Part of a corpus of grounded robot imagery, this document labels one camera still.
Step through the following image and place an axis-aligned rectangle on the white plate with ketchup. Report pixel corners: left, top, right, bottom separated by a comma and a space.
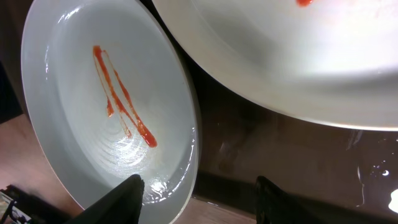
21, 0, 199, 223

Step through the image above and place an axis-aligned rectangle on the brown plastic tray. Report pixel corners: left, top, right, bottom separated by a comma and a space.
145, 1, 397, 223

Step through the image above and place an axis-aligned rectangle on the cream plate with ketchup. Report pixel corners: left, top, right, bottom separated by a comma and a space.
154, 0, 397, 131

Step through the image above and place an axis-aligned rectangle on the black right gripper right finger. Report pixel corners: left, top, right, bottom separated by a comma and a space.
255, 175, 323, 224

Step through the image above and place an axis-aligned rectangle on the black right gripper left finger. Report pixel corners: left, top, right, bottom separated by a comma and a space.
65, 174, 145, 224

